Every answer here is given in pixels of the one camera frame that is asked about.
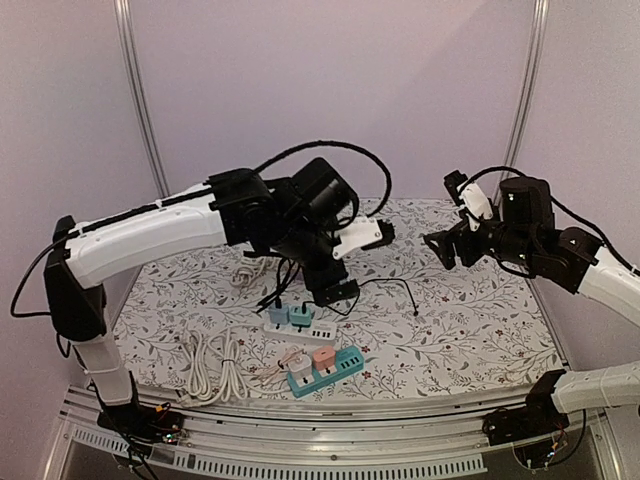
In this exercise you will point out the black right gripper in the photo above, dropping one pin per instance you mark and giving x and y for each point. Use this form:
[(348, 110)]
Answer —
[(465, 245)]

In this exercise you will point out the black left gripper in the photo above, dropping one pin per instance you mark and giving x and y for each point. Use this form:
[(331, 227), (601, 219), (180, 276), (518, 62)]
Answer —
[(318, 280)]

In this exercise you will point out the teal charger plug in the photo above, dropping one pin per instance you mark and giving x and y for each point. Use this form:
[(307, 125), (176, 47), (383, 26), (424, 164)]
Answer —
[(300, 316)]

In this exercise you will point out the light blue charger plug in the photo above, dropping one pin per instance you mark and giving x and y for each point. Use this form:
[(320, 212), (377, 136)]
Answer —
[(279, 315)]

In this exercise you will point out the white power strip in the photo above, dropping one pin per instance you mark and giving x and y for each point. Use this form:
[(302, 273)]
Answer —
[(319, 333)]

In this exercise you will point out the pink charger plug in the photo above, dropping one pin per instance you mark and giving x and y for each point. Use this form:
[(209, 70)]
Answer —
[(324, 358)]

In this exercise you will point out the teal power strip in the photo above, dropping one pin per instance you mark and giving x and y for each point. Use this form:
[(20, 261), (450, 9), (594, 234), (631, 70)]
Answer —
[(349, 361)]

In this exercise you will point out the white charger adapter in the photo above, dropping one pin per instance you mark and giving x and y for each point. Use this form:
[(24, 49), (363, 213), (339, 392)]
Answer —
[(301, 370)]

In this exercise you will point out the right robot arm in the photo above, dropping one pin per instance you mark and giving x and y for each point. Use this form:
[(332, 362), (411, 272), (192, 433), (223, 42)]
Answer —
[(521, 236)]

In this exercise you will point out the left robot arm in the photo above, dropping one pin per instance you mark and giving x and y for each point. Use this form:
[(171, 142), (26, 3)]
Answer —
[(297, 217)]

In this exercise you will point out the floral table mat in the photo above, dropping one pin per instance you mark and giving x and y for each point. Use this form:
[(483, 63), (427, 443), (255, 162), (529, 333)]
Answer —
[(423, 330)]

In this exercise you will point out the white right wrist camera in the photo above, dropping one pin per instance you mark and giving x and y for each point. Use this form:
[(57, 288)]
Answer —
[(473, 203)]

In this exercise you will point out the aluminium front rail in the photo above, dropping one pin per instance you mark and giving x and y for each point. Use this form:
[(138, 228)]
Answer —
[(418, 438)]

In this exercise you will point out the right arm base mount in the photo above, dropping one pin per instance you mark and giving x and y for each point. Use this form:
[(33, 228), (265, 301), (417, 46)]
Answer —
[(535, 432)]

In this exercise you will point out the right aluminium frame post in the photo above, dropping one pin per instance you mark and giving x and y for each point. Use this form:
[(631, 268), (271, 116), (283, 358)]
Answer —
[(532, 66)]

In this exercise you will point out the aluminium frame post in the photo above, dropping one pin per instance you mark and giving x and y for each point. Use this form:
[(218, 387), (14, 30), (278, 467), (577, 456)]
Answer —
[(125, 27), (532, 66)]

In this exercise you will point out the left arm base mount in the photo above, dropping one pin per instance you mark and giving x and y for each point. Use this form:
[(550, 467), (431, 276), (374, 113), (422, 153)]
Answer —
[(143, 424)]

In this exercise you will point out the left aluminium frame post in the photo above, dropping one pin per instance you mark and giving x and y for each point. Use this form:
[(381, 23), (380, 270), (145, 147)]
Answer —
[(125, 27)]

